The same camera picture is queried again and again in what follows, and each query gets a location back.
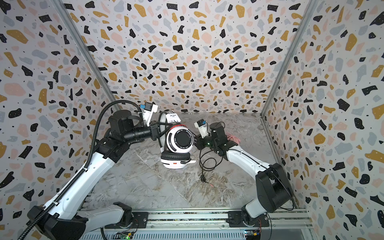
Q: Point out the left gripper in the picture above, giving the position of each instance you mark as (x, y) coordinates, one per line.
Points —
(154, 129)

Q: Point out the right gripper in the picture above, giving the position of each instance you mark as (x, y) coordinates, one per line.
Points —
(210, 141)

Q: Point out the white black headphones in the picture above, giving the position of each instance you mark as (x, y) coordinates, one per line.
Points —
(176, 141)

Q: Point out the pink headphones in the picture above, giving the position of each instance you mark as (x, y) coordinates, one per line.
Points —
(233, 138)

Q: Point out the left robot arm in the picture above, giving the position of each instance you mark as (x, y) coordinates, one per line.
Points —
(60, 217)

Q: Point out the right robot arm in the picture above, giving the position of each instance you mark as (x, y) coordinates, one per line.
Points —
(273, 187)

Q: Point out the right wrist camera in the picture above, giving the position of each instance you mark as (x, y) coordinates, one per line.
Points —
(202, 127)

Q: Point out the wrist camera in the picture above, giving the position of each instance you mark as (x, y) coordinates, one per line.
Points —
(202, 127)
(147, 112)

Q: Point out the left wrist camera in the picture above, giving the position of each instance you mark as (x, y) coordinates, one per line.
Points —
(147, 112)

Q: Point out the left aluminium corner post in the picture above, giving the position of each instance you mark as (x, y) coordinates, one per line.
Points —
(74, 67)

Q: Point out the aluminium corner post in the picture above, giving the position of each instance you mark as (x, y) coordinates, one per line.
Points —
(290, 54)
(74, 67)

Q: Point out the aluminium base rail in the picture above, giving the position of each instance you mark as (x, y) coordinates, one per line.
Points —
(205, 224)

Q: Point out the right aluminium corner post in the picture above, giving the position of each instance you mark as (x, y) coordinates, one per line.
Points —
(290, 54)

